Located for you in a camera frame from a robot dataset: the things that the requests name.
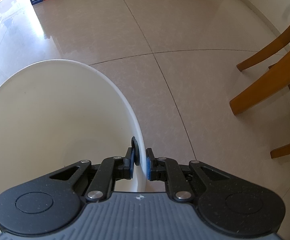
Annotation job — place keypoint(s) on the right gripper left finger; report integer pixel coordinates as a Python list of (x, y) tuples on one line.
[(110, 170)]

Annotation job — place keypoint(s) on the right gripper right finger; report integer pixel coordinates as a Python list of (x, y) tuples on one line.
[(172, 174)]

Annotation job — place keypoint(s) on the white plastic bucket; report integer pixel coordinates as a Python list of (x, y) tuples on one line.
[(58, 119)]

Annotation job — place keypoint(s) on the wooden chair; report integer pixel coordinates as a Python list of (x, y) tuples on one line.
[(274, 80)]

